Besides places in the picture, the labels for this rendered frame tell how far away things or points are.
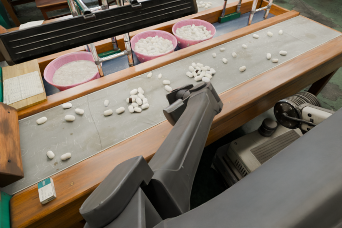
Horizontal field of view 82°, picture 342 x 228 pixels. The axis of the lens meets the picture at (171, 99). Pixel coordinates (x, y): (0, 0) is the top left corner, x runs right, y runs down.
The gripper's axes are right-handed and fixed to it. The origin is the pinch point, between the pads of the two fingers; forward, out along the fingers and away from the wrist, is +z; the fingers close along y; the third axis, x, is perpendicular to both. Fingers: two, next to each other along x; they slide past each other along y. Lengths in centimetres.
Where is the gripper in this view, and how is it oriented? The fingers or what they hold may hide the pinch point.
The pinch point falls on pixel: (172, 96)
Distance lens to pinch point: 74.0
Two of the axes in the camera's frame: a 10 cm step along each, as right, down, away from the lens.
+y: -8.7, 3.7, -3.3
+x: 3.2, 9.3, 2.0
